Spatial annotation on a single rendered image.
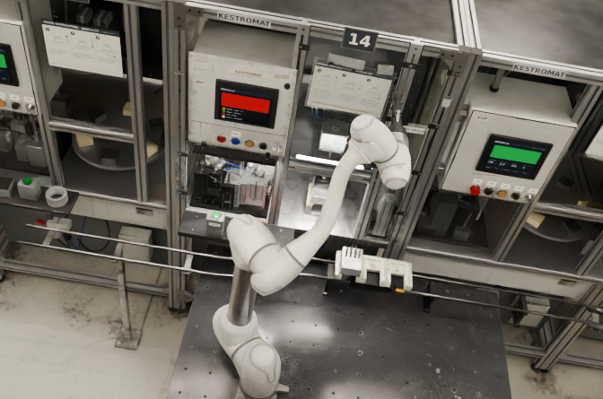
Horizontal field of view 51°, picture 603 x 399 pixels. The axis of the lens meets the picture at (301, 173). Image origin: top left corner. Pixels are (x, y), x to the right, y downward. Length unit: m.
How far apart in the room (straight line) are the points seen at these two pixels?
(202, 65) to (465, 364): 1.79
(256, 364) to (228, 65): 1.18
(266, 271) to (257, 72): 0.78
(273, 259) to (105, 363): 1.74
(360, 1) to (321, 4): 0.17
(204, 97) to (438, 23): 0.97
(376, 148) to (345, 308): 1.25
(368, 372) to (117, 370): 1.41
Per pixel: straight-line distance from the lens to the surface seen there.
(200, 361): 2.93
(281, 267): 2.18
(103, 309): 3.90
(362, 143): 2.06
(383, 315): 3.17
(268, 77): 2.49
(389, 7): 2.60
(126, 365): 3.71
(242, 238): 2.26
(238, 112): 2.59
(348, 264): 2.98
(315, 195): 3.09
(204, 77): 2.55
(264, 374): 2.64
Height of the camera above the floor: 3.26
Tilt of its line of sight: 45 degrees down
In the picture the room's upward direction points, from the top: 11 degrees clockwise
